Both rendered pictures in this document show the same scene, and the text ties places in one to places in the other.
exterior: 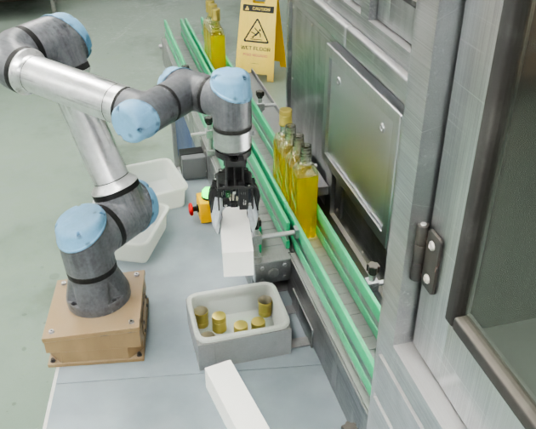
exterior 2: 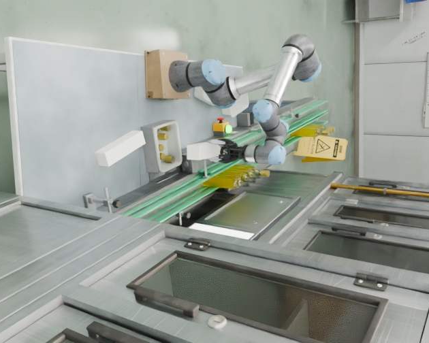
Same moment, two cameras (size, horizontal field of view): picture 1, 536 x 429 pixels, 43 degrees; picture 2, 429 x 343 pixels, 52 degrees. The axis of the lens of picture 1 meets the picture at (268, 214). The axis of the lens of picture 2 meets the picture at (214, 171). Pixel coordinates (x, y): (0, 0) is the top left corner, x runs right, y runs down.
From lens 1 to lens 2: 0.48 m
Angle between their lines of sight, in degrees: 4
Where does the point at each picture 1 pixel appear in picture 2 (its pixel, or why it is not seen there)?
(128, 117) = (263, 108)
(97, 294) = (180, 77)
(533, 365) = (163, 277)
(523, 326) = (175, 275)
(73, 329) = (163, 64)
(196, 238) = (205, 121)
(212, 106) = (267, 145)
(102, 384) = (135, 78)
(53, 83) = (283, 69)
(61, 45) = (304, 69)
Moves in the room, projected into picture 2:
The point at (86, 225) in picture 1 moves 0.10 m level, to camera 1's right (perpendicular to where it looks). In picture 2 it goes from (214, 75) to (214, 98)
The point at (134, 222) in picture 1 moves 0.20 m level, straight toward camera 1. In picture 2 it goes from (214, 97) to (190, 103)
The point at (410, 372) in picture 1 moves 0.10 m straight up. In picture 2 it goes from (154, 236) to (186, 243)
